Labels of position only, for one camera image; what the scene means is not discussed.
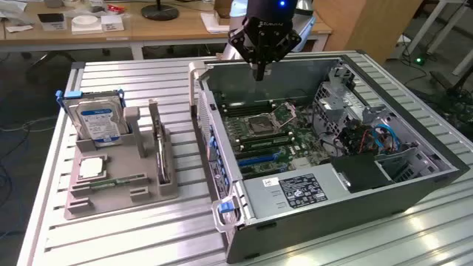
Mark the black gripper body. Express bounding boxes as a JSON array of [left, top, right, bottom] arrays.
[[241, 0, 299, 63]]

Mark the graphics card with metal bracket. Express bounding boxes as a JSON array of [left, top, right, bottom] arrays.
[[148, 99, 173, 186]]

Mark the stack of white papers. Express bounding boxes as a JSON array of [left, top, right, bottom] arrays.
[[200, 12, 232, 34]]

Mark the brown cardboard box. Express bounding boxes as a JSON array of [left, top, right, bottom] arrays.
[[213, 0, 235, 19]]

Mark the wooden desk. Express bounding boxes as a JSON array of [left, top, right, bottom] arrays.
[[0, 0, 333, 53]]

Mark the wooden cabinet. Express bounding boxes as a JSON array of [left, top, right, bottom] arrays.
[[324, 0, 424, 65]]

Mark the metal socket cover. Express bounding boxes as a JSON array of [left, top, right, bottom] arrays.
[[272, 101, 299, 126]]

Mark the black lamp base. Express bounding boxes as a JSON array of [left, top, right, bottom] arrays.
[[140, 0, 180, 22]]

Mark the metal disk bay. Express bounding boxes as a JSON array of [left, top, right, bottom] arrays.
[[313, 81, 371, 131]]

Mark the CPU socket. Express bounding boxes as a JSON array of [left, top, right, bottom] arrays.
[[247, 113, 276, 134]]

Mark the white power box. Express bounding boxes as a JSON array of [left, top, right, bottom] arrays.
[[388, 40, 412, 60]]

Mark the green motherboard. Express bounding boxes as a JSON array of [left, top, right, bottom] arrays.
[[212, 91, 333, 181]]

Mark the black labelled RAM stick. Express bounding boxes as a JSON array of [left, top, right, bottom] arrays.
[[241, 135, 292, 151]]

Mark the plain white box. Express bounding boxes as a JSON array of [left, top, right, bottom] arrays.
[[100, 14, 126, 32]]

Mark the blue expansion slot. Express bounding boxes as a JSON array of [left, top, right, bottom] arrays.
[[237, 154, 283, 167]]

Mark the white round dish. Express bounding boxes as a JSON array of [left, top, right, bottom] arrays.
[[71, 15, 103, 35]]

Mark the hard disk in blue caddy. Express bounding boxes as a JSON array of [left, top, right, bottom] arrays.
[[54, 89, 130, 147]]

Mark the black plastic shroud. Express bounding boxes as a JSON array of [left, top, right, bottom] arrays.
[[331, 154, 395, 193]]

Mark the black chair base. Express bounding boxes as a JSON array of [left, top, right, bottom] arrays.
[[22, 49, 112, 81]]

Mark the white box with black top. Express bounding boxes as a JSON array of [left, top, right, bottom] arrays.
[[38, 13, 70, 32]]

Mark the grey parts rack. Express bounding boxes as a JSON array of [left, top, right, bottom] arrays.
[[63, 106, 181, 221]]

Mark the grey power supply unit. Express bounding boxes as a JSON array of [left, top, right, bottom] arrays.
[[241, 163, 351, 220]]

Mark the silver CPU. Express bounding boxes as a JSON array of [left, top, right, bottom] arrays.
[[79, 158, 107, 179]]

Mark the white paper slip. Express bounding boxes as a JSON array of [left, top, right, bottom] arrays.
[[4, 24, 35, 33]]

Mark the green RAM stick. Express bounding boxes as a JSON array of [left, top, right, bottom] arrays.
[[90, 177, 132, 191]]

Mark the open black PC case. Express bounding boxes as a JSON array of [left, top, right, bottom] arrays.
[[188, 53, 471, 264]]

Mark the white desk frame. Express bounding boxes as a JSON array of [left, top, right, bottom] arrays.
[[405, 0, 473, 76]]

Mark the blue wire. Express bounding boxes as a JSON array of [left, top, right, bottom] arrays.
[[372, 124, 403, 153]]

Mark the blue floor cable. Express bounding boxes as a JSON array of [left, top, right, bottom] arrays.
[[0, 116, 56, 239]]

